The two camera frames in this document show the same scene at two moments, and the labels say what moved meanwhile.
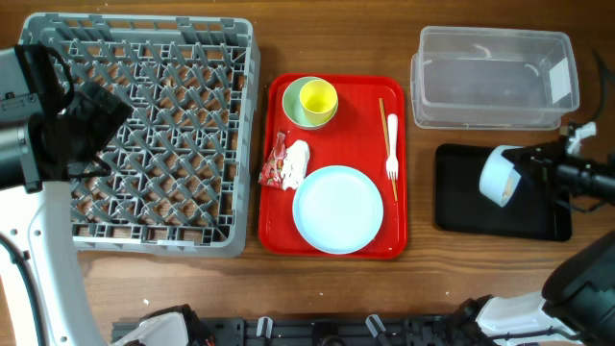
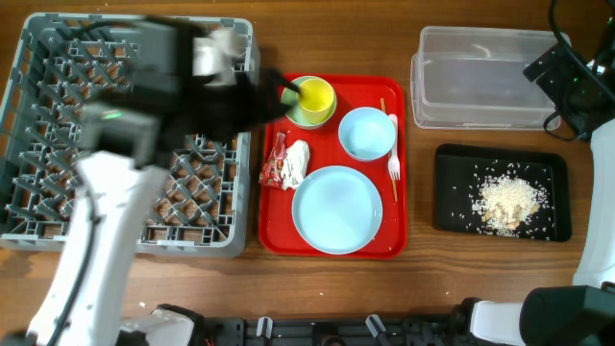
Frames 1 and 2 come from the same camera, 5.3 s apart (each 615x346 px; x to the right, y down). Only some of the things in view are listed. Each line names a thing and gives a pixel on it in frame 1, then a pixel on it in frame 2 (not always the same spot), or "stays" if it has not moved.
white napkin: [296, 163] stays
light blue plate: [337, 210] stays
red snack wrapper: [272, 173] stays
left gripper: [108, 123] -> [250, 113]
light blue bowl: [499, 177] -> [366, 134]
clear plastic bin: [493, 79] stays
